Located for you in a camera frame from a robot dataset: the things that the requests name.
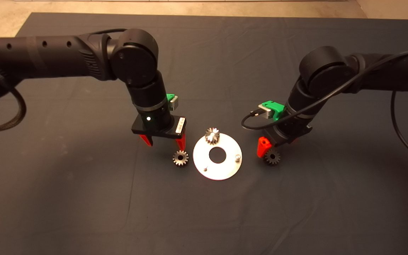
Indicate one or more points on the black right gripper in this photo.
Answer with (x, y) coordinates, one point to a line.
(289, 129)

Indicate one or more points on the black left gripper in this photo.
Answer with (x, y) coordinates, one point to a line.
(158, 125)

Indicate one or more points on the steel planetary gear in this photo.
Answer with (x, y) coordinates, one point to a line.
(176, 158)
(212, 136)
(275, 159)

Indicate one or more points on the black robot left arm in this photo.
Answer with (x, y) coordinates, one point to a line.
(58, 56)

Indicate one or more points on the round metal carrier plate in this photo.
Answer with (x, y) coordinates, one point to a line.
(200, 156)

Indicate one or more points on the dark table cloth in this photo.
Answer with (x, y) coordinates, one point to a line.
(225, 219)

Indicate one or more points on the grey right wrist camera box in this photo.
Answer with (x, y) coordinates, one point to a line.
(265, 110)

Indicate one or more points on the green right camera mount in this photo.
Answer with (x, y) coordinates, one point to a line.
(276, 108)

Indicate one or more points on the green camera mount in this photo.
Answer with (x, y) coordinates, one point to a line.
(170, 97)
(276, 108)

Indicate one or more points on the green left camera mount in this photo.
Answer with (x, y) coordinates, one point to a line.
(170, 97)

